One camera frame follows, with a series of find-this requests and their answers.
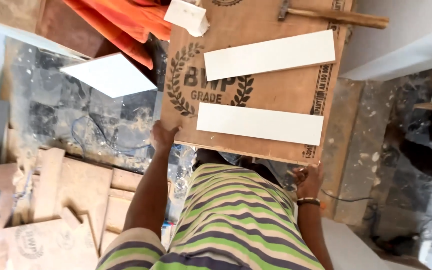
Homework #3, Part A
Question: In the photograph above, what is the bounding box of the printed brown plywood board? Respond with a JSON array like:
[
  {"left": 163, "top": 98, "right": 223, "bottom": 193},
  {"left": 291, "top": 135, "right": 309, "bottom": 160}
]
[{"left": 160, "top": 0, "right": 354, "bottom": 166}]

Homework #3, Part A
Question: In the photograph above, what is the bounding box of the heap of plywood offcuts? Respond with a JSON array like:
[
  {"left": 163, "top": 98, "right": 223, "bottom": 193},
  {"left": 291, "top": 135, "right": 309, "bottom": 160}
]
[{"left": 0, "top": 146, "right": 172, "bottom": 270}]

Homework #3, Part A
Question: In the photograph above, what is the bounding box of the person's left hand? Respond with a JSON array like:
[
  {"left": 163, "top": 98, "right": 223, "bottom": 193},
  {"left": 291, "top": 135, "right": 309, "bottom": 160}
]
[{"left": 150, "top": 120, "right": 182, "bottom": 155}]

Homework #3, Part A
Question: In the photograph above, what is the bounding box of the wooden handled hammer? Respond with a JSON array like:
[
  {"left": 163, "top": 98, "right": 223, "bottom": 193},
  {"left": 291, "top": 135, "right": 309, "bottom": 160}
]
[{"left": 277, "top": 0, "right": 389, "bottom": 30}]

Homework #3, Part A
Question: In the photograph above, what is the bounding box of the white block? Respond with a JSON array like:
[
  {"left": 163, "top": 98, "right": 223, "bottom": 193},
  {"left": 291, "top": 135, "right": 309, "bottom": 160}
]
[{"left": 163, "top": 0, "right": 210, "bottom": 38}]

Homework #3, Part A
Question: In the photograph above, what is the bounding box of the white floor board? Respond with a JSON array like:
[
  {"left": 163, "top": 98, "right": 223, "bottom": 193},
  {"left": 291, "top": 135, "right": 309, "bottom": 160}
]
[{"left": 320, "top": 217, "right": 421, "bottom": 270}]

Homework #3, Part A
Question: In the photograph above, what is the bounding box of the long white laminate strip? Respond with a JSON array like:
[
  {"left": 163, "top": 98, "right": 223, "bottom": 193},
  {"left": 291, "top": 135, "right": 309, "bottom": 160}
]
[
  {"left": 196, "top": 101, "right": 325, "bottom": 147},
  {"left": 203, "top": 29, "right": 337, "bottom": 82}
]

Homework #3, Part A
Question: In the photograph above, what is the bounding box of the green striped shirt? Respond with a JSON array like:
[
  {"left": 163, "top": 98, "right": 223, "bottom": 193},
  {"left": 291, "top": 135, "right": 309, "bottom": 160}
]
[{"left": 95, "top": 163, "right": 326, "bottom": 270}]

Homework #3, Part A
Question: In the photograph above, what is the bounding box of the white square panel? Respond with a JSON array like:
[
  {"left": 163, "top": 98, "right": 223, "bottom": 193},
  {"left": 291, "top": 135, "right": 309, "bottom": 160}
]
[{"left": 59, "top": 52, "right": 158, "bottom": 99}]

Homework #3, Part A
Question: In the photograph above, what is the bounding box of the thin blue cable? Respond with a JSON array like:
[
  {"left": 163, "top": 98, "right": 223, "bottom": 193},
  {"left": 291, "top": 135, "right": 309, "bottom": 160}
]
[{"left": 70, "top": 115, "right": 153, "bottom": 155}]

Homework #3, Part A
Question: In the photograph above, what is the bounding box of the beaded wrist bracelet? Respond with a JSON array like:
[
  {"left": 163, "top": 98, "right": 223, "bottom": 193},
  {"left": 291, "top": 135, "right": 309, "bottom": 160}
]
[{"left": 296, "top": 197, "right": 321, "bottom": 207}]

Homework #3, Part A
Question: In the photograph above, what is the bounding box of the person's right hand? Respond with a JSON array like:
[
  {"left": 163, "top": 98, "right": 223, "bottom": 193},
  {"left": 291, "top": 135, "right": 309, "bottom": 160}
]
[{"left": 292, "top": 161, "right": 325, "bottom": 201}]

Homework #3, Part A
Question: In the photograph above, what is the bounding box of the orange cloth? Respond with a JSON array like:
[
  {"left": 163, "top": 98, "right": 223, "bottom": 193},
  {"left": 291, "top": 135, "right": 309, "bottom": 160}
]
[{"left": 62, "top": 0, "right": 173, "bottom": 70}]

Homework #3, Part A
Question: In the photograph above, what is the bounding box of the black cable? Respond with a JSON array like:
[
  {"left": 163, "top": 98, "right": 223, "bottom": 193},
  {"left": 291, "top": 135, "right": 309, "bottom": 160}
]
[{"left": 320, "top": 188, "right": 375, "bottom": 203}]

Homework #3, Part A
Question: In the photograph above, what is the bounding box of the dark brown board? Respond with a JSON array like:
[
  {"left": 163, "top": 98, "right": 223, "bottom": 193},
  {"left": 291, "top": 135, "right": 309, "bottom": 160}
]
[{"left": 0, "top": 0, "right": 106, "bottom": 59}]

